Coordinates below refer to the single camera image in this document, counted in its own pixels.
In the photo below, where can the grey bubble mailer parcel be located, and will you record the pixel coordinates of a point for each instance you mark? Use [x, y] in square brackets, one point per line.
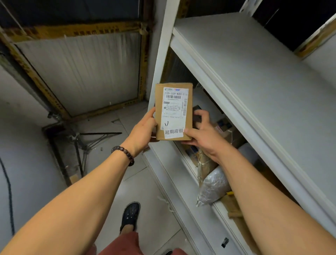
[214, 186]

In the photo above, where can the person's right forearm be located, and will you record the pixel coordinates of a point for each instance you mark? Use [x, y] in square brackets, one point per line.
[275, 210]

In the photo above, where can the person's red trouser leg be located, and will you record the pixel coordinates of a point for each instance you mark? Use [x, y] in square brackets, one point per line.
[179, 252]
[118, 244]

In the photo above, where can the corrugated metal shutter panel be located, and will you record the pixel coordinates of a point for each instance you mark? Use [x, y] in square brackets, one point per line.
[78, 73]

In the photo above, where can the small box with label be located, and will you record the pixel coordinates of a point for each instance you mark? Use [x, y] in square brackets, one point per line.
[158, 110]

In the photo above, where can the yellow printed tape strip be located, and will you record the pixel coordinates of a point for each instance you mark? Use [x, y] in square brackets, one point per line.
[315, 42]

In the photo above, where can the person's right hand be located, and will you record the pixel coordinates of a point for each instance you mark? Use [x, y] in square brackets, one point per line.
[210, 142]

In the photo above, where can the white metal shelf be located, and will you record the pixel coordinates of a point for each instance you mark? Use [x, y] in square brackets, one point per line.
[249, 65]

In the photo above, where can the black tripod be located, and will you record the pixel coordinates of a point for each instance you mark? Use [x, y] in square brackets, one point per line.
[78, 142]

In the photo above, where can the person's left forearm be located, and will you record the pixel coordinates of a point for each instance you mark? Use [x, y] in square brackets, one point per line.
[71, 210]

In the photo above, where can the yellow taped panel frame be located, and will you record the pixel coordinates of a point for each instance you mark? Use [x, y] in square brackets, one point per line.
[78, 30]

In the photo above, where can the person's left hand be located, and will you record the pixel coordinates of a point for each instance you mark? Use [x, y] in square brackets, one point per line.
[141, 134]

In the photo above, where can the small black clip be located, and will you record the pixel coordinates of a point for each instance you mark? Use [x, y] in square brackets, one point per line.
[225, 243]

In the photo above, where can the person's black shoe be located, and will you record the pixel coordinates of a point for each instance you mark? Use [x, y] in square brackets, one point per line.
[130, 215]
[168, 252]

